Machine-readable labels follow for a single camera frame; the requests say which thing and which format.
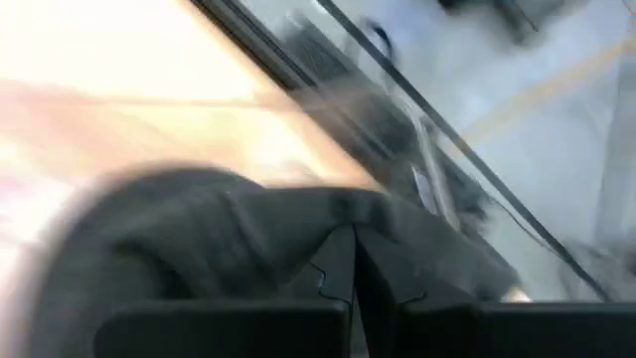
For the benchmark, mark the black aluminium rig frame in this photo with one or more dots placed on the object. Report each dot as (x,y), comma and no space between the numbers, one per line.
(258,42)

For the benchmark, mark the grey washed cotton cap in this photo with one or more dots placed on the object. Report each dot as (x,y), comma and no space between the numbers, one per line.
(174,248)

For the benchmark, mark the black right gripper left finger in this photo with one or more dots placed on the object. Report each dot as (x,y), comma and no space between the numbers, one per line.
(223,328)

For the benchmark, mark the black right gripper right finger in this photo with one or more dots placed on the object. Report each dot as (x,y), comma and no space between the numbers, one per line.
(447,328)

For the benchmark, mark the black perforated computer case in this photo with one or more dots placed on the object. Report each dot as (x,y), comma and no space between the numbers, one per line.
(318,50)

